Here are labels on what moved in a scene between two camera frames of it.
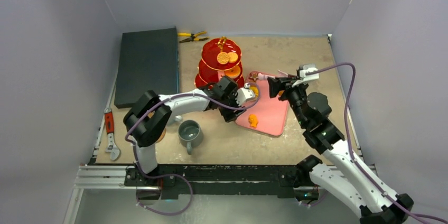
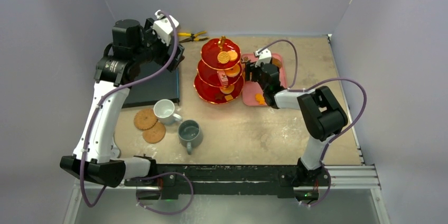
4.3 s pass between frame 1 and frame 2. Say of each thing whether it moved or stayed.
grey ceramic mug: stayed
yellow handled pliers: stayed
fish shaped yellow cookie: moved
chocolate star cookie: moved
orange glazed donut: stayed
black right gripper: moved
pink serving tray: moved
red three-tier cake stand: stayed
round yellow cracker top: stayed
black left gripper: moved
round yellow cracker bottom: stayed
